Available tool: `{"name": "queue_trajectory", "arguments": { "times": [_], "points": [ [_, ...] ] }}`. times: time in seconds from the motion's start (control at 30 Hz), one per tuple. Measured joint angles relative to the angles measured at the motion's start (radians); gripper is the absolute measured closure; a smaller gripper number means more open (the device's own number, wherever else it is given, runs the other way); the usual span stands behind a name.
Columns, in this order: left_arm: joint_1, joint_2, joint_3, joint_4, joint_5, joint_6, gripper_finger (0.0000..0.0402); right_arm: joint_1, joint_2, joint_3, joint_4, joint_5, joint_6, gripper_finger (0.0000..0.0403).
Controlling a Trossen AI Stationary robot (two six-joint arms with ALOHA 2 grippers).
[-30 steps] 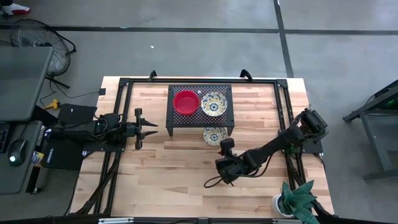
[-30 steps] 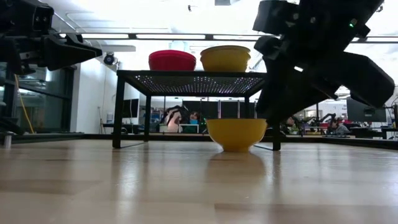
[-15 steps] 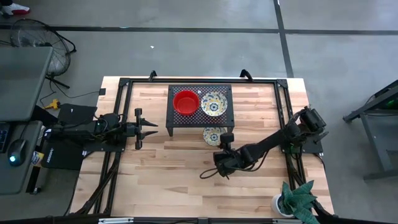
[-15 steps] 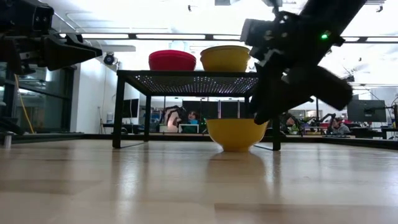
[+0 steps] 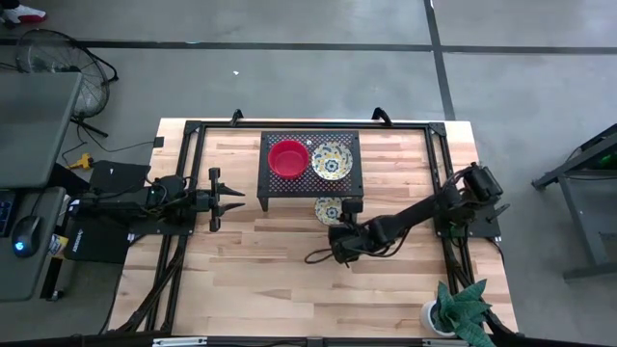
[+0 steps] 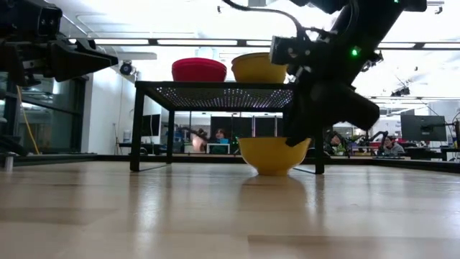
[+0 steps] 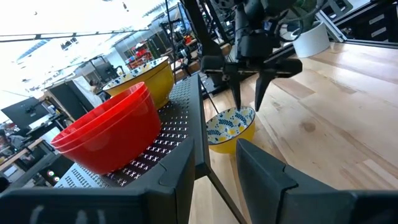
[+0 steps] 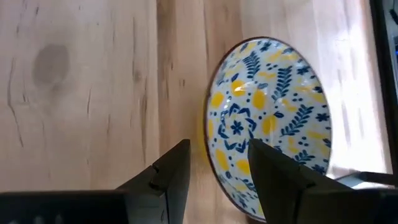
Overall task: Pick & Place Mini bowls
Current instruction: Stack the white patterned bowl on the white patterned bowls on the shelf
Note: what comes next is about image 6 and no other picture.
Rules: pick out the white framed screen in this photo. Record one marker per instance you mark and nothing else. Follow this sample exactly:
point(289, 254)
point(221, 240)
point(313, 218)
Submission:
point(207, 148)

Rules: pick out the white cylindrical post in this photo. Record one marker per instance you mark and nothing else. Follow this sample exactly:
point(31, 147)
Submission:
point(9, 163)

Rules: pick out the dark background desk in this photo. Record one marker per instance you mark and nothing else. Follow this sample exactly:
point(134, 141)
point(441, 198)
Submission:
point(143, 147)
point(431, 151)

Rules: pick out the black desk monitor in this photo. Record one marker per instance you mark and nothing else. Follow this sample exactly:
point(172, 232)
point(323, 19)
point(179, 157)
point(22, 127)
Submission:
point(422, 127)

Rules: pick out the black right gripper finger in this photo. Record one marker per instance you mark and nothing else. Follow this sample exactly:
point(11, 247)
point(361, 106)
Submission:
point(300, 126)

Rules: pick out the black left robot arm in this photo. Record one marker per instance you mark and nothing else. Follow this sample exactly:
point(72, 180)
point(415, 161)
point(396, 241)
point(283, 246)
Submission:
point(18, 18)

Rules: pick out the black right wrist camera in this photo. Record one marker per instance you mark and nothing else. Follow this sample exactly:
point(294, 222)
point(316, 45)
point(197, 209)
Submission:
point(287, 50)

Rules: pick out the yellow floral patterned bowl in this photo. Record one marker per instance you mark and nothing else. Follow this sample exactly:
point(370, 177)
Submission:
point(269, 158)
point(255, 70)

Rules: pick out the overhead light bar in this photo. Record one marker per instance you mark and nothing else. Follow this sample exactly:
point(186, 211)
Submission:
point(242, 42)

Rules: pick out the black round ceiling camera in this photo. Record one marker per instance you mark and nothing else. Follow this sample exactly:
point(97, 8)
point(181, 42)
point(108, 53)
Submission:
point(126, 68)

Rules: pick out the clear water bottle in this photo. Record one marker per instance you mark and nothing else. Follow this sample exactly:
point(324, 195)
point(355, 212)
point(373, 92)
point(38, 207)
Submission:
point(126, 136)

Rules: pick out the black background station frame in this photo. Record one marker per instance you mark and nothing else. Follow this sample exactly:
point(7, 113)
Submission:
point(413, 98)

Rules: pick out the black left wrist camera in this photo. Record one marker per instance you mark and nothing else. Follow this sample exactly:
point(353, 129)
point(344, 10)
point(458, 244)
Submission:
point(50, 21)

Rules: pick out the person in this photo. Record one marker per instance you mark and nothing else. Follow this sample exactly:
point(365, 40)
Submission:
point(220, 135)
point(393, 147)

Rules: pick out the black table edge rail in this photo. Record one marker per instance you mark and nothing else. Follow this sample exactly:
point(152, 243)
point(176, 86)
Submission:
point(72, 158)

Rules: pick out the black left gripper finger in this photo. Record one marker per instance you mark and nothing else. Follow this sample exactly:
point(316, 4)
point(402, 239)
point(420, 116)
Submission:
point(86, 44)
point(79, 64)

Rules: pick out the black wall screen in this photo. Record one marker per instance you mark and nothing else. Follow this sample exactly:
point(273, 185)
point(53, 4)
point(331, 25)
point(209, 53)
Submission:
point(151, 125)

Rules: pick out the black perforated metal shelf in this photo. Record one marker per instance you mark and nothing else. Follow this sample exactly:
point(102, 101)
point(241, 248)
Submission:
point(215, 85)

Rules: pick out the black mounted camera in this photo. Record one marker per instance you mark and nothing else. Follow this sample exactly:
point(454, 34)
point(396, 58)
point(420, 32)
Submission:
point(400, 92)
point(375, 59)

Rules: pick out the black partition panel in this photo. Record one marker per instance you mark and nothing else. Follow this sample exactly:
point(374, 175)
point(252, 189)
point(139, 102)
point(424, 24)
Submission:
point(266, 126)

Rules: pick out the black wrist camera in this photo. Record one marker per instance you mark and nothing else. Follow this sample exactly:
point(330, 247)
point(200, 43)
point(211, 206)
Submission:
point(50, 21)
point(287, 50)

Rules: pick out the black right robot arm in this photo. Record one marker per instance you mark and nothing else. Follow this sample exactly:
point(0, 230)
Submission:
point(370, 28)

